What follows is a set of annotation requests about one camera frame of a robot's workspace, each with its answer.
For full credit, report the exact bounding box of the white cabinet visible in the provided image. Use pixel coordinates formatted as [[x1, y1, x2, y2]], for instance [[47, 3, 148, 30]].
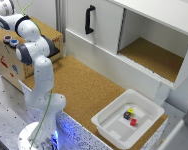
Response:
[[64, 0, 188, 108]]

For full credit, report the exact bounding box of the white sliding door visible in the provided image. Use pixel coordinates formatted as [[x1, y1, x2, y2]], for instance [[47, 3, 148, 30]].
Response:
[[66, 0, 125, 56]]

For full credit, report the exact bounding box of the yellow block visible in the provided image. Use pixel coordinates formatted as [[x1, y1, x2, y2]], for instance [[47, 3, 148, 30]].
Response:
[[127, 108, 135, 116]]

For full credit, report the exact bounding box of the purple block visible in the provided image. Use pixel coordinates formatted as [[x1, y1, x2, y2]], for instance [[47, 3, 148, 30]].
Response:
[[123, 111, 132, 121]]

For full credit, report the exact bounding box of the white plastic box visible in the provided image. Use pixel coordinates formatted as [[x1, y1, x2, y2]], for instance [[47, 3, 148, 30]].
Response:
[[90, 88, 166, 150]]

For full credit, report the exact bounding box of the pink block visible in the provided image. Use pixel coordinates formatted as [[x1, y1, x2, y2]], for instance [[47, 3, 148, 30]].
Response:
[[129, 118, 139, 127]]

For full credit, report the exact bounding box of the blue button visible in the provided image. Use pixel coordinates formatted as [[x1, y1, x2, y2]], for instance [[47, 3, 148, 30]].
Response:
[[9, 38, 20, 48]]

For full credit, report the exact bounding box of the red button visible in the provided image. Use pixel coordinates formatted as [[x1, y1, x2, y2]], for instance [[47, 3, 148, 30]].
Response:
[[2, 34, 13, 44]]

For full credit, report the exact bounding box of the black door handle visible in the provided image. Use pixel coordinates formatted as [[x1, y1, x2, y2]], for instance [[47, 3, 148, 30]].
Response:
[[84, 4, 97, 36]]

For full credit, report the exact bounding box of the green cable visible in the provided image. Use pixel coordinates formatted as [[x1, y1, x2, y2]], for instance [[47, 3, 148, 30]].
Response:
[[17, 0, 55, 149]]

